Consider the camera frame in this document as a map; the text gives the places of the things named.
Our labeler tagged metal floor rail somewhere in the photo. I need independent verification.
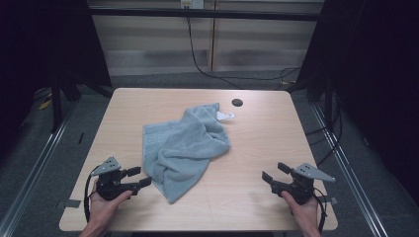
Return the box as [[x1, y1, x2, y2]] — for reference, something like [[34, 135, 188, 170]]
[[0, 105, 78, 237], [309, 102, 391, 237]]

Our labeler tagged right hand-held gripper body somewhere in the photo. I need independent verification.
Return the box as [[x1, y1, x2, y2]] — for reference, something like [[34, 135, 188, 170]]
[[270, 162, 336, 205]]

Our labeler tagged black metal stand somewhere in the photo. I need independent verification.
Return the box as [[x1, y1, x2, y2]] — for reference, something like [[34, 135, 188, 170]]
[[323, 73, 334, 130], [50, 73, 64, 134]]

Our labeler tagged black curtain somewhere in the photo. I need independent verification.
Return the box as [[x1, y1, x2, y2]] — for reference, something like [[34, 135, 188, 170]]
[[0, 0, 113, 166], [295, 0, 419, 205]]

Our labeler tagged long black wall cable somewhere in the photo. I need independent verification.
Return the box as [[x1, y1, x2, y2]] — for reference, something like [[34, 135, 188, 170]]
[[185, 7, 245, 91]]

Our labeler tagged black horizontal metal bar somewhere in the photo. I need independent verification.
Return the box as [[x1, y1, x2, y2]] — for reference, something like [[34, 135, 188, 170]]
[[88, 7, 321, 22]]

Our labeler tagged bundle of black floor cables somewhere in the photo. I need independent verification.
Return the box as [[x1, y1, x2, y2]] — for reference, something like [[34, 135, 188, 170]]
[[304, 92, 344, 167]]

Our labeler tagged person's left hand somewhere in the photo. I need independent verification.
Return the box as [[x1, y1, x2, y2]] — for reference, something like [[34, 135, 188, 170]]
[[88, 179, 133, 231]]

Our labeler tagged person's right hand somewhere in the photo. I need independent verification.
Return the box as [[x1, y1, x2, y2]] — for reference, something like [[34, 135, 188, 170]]
[[281, 190, 325, 231]]

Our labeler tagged light blue towel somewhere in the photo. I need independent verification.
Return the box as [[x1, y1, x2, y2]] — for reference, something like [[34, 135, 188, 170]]
[[141, 103, 236, 205]]

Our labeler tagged white wall outlet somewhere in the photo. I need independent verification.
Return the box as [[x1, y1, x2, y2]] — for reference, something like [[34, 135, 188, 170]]
[[180, 0, 206, 10]]

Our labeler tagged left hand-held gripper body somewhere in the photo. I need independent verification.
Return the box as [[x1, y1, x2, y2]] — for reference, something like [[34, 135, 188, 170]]
[[90, 156, 142, 201]]

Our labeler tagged black floor cable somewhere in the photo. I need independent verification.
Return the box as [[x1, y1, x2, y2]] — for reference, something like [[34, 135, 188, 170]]
[[275, 66, 301, 91]]

